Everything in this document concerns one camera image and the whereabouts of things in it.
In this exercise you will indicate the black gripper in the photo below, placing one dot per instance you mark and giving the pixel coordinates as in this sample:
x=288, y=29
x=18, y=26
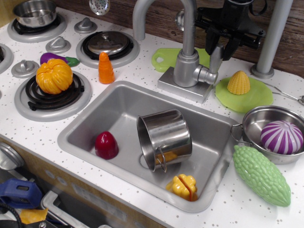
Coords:
x=232, y=21

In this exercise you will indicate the back left stove burner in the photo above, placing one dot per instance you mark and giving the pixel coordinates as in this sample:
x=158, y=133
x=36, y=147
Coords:
x=46, y=35

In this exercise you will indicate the orange toy carrot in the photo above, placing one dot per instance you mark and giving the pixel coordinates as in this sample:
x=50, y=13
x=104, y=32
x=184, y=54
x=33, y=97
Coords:
x=105, y=69

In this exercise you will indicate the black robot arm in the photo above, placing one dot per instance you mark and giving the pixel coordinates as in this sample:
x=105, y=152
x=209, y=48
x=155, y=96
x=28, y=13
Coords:
x=237, y=1

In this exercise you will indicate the steel bowl with handles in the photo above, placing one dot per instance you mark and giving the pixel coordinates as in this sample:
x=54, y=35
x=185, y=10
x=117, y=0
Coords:
x=248, y=132

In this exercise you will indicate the silver stove knob top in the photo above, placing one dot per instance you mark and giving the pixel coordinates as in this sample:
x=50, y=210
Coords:
x=85, y=26

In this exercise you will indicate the silver stove knob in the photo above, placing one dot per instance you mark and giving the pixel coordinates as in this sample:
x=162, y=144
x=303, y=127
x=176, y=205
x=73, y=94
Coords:
x=85, y=26
x=25, y=69
x=58, y=46

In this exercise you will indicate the green round plate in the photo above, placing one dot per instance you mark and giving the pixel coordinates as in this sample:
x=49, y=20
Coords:
x=259, y=95

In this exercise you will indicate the silver toy faucet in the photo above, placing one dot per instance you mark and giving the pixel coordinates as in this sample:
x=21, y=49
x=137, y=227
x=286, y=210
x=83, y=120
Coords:
x=188, y=78

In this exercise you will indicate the steel pot lid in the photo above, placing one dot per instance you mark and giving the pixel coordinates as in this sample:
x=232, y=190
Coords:
x=110, y=42

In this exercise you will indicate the green toy bitter gourd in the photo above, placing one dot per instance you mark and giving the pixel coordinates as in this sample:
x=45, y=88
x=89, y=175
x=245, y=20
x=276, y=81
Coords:
x=261, y=175

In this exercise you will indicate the hanging silver strainer spoon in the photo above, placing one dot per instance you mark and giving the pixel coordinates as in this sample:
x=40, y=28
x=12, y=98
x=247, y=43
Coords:
x=99, y=7

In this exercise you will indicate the front black stove burner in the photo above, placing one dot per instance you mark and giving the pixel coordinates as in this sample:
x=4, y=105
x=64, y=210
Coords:
x=34, y=104

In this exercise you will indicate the silver oven knob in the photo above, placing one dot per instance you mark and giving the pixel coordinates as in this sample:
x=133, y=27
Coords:
x=9, y=158

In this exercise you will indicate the silver stove knob left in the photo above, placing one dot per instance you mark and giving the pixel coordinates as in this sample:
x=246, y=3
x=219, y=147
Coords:
x=25, y=69

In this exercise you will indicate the purple striped toy onion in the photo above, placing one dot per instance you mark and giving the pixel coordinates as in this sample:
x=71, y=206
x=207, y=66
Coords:
x=282, y=137

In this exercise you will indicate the grey vertical post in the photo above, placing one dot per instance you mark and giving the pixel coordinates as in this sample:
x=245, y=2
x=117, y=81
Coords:
x=263, y=68

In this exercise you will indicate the yellow cloth piece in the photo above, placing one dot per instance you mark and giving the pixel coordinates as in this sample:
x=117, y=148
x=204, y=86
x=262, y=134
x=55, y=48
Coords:
x=29, y=216

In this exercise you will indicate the silver stove knob middle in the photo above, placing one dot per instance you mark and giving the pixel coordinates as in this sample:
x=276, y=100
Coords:
x=58, y=46

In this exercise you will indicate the back right stove burner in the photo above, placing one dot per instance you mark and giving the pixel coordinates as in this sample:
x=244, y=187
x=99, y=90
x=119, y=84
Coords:
x=120, y=59

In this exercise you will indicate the steel pot on burner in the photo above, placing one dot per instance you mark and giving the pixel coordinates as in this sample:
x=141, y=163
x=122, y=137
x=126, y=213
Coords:
x=35, y=13

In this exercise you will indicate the green toy cutting board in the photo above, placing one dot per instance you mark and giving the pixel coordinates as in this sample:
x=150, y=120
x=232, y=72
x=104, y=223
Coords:
x=164, y=58

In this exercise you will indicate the metal wire utensil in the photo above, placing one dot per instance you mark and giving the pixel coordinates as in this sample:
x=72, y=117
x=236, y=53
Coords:
x=300, y=100

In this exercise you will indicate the purple toy eggplant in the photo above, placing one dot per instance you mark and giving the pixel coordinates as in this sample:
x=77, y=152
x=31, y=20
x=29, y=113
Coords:
x=71, y=61

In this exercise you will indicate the far left stove burner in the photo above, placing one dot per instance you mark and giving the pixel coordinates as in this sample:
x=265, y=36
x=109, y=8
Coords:
x=6, y=58

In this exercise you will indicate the yellow toy flower vegetable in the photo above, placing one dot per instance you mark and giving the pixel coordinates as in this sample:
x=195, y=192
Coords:
x=183, y=186

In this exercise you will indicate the blue clamp tool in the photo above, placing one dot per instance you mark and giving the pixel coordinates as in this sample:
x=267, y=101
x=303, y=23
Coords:
x=20, y=194

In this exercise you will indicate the steel pot lying sideways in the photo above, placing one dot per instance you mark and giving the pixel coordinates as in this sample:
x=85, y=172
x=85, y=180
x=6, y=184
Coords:
x=164, y=139

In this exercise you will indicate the hanging silver ladle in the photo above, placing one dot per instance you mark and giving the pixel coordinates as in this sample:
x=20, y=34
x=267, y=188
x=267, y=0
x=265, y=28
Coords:
x=179, y=20

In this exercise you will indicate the silver faucet lever handle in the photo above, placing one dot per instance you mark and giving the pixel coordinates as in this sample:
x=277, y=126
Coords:
x=216, y=58

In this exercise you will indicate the red toy pepper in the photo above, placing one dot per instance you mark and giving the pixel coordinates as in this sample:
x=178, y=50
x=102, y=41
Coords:
x=106, y=146

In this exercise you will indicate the silver sink basin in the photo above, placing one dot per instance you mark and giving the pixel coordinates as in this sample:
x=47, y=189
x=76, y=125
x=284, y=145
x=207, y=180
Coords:
x=116, y=110

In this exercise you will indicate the yellow toy corn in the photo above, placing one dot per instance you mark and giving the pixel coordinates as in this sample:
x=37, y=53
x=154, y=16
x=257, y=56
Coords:
x=239, y=83

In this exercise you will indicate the orange toy pumpkin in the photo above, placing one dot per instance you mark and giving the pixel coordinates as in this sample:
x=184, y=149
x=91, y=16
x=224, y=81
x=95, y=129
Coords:
x=54, y=76

